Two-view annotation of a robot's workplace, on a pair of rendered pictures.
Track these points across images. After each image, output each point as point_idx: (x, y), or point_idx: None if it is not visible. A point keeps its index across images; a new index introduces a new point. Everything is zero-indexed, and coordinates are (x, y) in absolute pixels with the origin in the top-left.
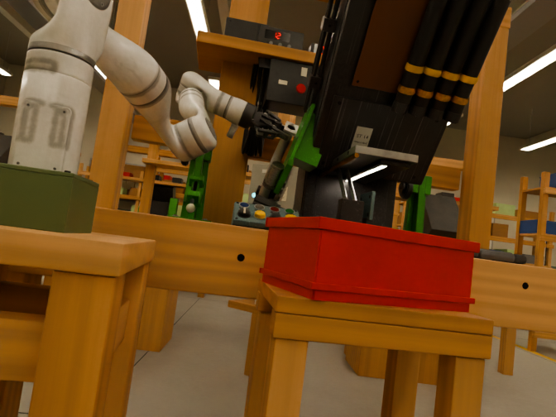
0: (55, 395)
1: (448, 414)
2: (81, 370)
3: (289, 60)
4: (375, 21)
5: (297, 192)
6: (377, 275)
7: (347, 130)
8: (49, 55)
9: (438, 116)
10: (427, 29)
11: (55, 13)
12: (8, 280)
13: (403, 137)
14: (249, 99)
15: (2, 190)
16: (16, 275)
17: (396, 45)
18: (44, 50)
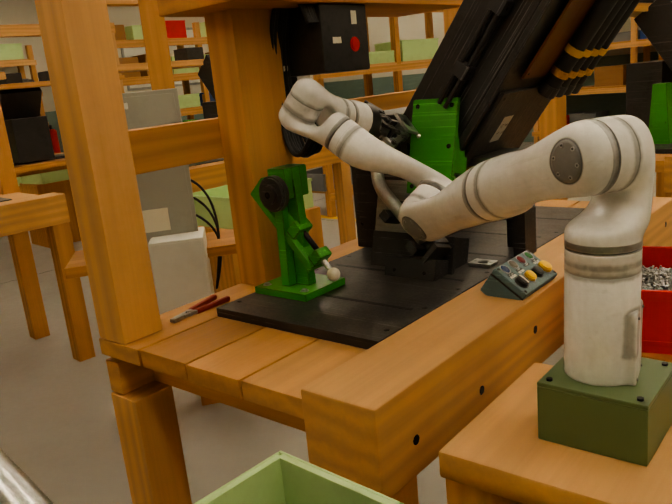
0: None
1: None
2: None
3: (337, 3)
4: (568, 10)
5: (370, 189)
6: None
7: (496, 124)
8: (640, 256)
9: (572, 91)
10: (605, 15)
11: (648, 209)
12: (407, 492)
13: (528, 114)
14: (275, 66)
15: (659, 415)
16: (412, 482)
17: (569, 29)
18: (638, 252)
